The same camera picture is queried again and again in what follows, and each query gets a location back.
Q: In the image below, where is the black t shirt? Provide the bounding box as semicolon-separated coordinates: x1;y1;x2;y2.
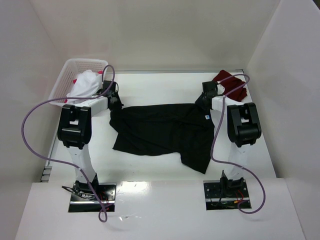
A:
109;103;215;174

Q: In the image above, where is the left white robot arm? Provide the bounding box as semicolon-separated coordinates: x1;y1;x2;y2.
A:
57;80;123;196

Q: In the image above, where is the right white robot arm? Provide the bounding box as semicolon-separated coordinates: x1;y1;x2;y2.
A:
195;81;262;195

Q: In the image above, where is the folded dark red t shirt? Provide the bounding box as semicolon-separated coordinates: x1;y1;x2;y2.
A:
212;70;247;102

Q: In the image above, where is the white t shirt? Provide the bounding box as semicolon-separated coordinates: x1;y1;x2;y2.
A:
66;69;104;104

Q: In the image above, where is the white plastic basket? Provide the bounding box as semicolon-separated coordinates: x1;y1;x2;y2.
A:
48;58;108;107

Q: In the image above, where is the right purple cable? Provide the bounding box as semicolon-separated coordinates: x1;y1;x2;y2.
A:
211;73;267;214

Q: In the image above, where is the purple cable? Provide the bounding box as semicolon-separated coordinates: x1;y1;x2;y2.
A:
211;73;267;214
20;64;116;223

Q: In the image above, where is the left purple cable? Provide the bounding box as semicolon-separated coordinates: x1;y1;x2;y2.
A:
20;64;116;223

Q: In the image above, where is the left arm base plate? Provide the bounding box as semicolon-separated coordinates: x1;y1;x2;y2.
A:
67;183;117;213

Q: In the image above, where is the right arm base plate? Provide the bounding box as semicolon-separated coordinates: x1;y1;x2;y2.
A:
203;181;252;211

